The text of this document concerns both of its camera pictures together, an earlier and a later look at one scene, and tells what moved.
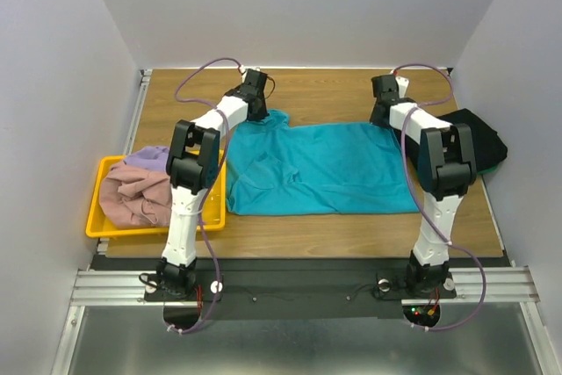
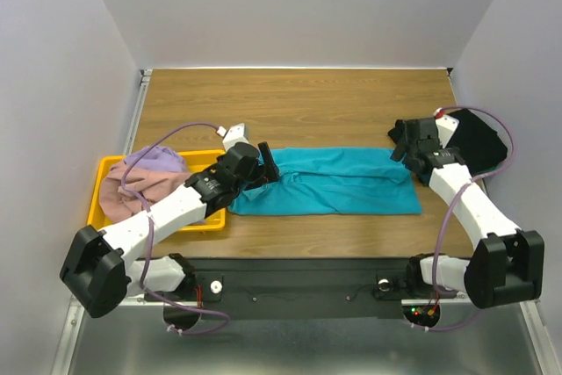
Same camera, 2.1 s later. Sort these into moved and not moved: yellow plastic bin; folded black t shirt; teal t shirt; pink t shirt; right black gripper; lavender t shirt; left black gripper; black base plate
Moved: teal t shirt; right black gripper; left black gripper
Not moved: yellow plastic bin; folded black t shirt; pink t shirt; black base plate; lavender t shirt
